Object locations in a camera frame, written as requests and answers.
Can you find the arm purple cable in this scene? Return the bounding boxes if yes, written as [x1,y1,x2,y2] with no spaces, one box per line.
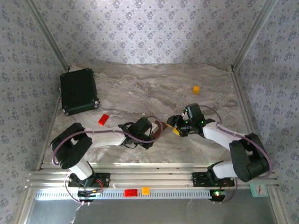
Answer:
[51,115,164,205]
[202,105,273,203]

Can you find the aluminium corner post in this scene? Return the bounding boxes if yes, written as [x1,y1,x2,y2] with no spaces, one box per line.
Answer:
[232,0,274,70]
[24,0,71,72]

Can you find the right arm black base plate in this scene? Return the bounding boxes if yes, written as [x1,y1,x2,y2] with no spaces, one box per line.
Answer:
[192,172,235,187]

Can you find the aluminium mounting rail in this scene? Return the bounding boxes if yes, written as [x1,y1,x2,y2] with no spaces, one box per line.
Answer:
[25,162,280,189]

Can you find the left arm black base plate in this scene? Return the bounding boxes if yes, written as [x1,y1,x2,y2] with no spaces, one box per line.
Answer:
[68,172,110,188]

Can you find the teal square clock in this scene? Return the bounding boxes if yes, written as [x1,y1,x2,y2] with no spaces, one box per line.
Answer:
[249,183,268,198]

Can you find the black case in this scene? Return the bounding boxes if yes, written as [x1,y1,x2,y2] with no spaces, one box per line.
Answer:
[59,68,100,116]

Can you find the brown paper sheet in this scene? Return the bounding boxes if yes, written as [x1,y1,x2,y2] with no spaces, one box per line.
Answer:
[151,122,168,140]

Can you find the grey metal sheet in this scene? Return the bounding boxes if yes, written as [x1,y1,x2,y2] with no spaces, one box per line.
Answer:
[24,197,278,224]

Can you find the aluminium side rail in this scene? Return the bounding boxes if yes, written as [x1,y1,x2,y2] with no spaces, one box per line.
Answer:
[230,65,267,168]
[36,93,63,171]

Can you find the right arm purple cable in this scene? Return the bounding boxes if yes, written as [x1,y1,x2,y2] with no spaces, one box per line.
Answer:
[202,105,273,203]

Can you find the grey slotted cable duct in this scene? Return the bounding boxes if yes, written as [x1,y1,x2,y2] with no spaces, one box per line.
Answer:
[35,189,212,200]

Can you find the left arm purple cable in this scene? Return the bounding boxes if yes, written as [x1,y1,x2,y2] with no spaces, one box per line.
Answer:
[51,115,164,205]

